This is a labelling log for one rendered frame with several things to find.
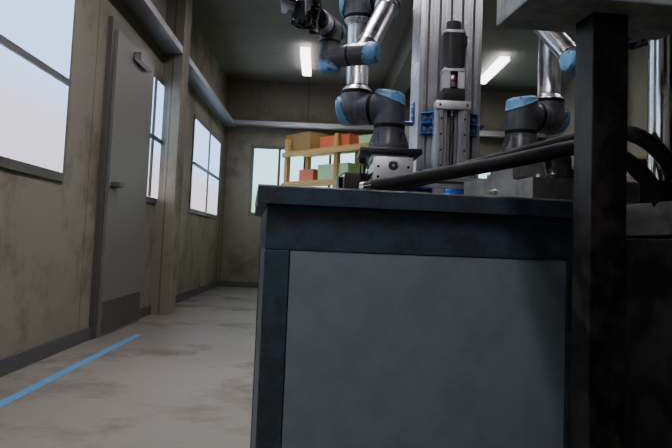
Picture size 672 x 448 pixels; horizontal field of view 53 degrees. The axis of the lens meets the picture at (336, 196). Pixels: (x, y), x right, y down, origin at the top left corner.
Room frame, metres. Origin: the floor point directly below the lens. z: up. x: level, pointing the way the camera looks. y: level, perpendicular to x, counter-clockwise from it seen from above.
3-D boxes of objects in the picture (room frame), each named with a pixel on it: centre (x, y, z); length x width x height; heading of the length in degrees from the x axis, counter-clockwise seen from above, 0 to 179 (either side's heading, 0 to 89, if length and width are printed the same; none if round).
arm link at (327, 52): (2.28, 0.03, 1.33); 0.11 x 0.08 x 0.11; 65
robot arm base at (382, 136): (2.48, -0.19, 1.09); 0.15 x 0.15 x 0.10
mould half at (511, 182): (1.79, -0.55, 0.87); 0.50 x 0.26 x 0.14; 7
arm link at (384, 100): (2.48, -0.18, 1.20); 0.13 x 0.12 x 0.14; 65
